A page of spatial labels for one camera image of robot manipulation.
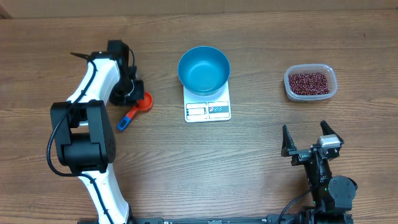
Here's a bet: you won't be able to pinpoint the white digital kitchen scale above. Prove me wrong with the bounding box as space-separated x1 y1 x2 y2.
183 82 231 123

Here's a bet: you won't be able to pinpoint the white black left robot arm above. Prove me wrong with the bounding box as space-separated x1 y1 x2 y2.
47 40 144 223

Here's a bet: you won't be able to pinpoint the clear plastic container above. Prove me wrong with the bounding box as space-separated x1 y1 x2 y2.
284 63 338 101

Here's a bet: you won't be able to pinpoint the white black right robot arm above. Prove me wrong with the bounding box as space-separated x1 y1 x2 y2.
277 120 358 224

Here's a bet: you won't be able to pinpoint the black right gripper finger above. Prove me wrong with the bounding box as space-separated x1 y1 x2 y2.
281 125 296 157
320 120 345 146

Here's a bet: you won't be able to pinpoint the orange scoop with blue handle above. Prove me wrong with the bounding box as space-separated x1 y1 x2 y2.
116 91 153 131

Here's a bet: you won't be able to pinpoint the blue metal bowl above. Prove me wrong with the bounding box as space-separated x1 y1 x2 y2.
177 46 231 96

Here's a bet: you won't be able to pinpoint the red beans in container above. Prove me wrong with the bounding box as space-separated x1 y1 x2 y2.
288 73 330 95

